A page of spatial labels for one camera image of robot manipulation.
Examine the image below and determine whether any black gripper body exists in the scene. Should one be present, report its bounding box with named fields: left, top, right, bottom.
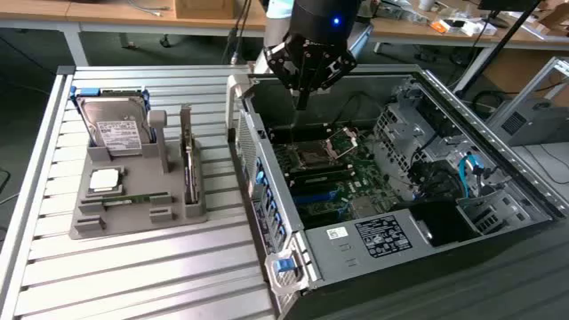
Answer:
left=284, top=0, right=360, bottom=61

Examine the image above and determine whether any graphics card with metal bracket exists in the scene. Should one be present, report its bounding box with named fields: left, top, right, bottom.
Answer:
left=178, top=103, right=204, bottom=204

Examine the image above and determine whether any open grey PC case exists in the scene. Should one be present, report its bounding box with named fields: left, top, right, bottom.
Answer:
left=225, top=65, right=569, bottom=320

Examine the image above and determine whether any cluttered wooden desk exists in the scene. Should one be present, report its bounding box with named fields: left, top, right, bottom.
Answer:
left=364, top=0, right=569, bottom=67

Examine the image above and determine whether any metal socket cover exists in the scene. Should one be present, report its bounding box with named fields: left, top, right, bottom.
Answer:
left=324, top=128, right=360, bottom=156

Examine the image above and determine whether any metal disk bay cage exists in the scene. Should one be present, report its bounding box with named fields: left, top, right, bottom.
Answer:
left=373, top=83, right=454, bottom=167

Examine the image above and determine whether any brown cardboard box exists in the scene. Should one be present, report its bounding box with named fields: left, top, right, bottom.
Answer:
left=174, top=0, right=236, bottom=19

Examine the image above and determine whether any CPU socket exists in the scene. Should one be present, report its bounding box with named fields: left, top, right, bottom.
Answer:
left=296, top=141, right=338, bottom=169

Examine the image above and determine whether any orange box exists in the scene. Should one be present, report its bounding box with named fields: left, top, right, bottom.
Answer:
left=429, top=18, right=466, bottom=34

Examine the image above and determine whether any green motherboard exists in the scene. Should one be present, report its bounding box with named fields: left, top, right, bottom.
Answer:
left=270, top=128, right=404, bottom=231

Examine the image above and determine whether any black installed RAM stick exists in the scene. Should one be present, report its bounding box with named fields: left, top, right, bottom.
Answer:
left=288, top=171, right=354, bottom=186

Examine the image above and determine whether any white box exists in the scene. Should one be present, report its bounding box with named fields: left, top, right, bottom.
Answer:
left=461, top=22, right=498, bottom=37

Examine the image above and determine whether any black stand pole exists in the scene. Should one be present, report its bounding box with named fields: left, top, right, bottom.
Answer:
left=453, top=0, right=546, bottom=97

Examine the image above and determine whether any blue expansion slot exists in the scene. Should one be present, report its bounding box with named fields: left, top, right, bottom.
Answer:
left=293, top=189, right=341, bottom=205

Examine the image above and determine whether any black monitor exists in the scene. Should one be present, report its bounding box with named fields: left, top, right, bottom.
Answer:
left=477, top=0, right=541, bottom=29

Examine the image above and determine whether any grey computer tower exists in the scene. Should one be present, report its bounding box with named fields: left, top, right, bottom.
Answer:
left=486, top=98, right=569, bottom=147

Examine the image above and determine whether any open cardboard box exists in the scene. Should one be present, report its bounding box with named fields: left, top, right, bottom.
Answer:
left=535, top=3, right=569, bottom=37

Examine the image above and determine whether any silver CPU chip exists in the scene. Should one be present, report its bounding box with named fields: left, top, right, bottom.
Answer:
left=88, top=169, right=121, bottom=193

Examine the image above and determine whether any green RAM stick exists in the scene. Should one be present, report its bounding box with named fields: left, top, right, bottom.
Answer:
left=100, top=195, right=150, bottom=205

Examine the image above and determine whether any grey power supply unit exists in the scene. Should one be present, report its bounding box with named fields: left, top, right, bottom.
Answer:
left=304, top=208, right=434, bottom=283

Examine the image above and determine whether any grey plastic parts rack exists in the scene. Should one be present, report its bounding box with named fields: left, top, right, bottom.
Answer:
left=68, top=108, right=209, bottom=240

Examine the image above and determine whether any blue case latch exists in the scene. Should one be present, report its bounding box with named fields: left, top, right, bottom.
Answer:
left=273, top=258, right=298, bottom=273

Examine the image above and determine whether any black wire in case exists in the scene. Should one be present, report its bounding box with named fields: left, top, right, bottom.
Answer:
left=333, top=94, right=381, bottom=131

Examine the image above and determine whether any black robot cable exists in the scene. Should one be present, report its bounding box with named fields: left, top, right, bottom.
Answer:
left=221, top=0, right=252, bottom=66

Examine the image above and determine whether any wooden desk with grey frame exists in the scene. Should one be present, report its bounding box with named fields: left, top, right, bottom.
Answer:
left=0, top=0, right=268, bottom=66

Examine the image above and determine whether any hard disk in blue frame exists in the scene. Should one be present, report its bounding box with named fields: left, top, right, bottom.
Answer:
left=68, top=85, right=150, bottom=157

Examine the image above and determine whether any blue disk wire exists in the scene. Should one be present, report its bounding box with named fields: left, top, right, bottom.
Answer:
left=457, top=151, right=485, bottom=201

